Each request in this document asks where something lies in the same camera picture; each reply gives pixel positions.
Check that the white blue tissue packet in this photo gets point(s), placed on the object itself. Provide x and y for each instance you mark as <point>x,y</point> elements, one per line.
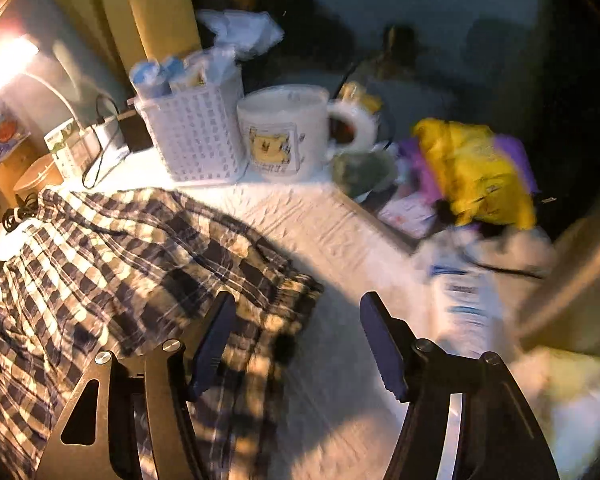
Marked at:
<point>462,300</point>

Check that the white charger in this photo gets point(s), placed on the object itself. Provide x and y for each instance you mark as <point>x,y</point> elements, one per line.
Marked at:
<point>107,140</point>

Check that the blue white tubes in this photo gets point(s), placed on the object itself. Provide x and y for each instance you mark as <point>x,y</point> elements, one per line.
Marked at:
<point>152,77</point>

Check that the brown takeout container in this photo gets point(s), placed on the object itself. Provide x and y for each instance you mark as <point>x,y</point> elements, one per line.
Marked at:
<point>37,175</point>

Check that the small yellow packet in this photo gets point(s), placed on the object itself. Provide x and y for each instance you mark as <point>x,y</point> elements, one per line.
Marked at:
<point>357,97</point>

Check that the pink white packet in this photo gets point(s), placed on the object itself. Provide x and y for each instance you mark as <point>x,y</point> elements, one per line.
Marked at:
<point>407,212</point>

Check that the colourful snack bag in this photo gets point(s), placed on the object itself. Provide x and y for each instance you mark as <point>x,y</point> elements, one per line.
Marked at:
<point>2,127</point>

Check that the white plastic bag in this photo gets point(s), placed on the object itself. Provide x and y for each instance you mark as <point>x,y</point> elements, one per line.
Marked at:
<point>245,30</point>

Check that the black power adapter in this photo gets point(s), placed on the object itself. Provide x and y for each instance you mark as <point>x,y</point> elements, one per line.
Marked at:
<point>135,132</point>

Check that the yellow post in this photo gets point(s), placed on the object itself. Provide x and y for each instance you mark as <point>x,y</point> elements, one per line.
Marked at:
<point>140,15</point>

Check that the yellow plastic bag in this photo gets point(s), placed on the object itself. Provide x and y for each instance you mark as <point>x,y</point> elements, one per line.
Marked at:
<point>475,175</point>

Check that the dark green round dish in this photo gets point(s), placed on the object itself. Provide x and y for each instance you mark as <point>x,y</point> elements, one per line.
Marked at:
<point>365,172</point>

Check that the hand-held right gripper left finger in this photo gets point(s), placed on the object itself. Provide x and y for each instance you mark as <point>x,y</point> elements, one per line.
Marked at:
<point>212,347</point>

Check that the green white milk carton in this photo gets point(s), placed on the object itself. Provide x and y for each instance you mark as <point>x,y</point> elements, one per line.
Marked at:
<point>65,152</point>

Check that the white desk lamp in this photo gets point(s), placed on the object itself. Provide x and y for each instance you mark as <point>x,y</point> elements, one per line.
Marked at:
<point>10,62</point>

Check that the white mug with yellow print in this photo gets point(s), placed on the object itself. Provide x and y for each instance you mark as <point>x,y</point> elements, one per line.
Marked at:
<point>280,130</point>

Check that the white patterned package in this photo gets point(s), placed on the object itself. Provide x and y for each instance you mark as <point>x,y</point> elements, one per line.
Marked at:
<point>195,130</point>

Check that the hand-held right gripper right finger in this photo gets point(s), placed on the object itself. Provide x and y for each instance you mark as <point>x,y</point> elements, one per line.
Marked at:
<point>382,350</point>

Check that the plaid flannel shirt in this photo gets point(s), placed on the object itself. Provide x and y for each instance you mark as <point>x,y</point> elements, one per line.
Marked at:
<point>105,260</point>

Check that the cardboard box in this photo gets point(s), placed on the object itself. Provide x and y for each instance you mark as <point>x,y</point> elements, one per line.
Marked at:
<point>2,185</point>

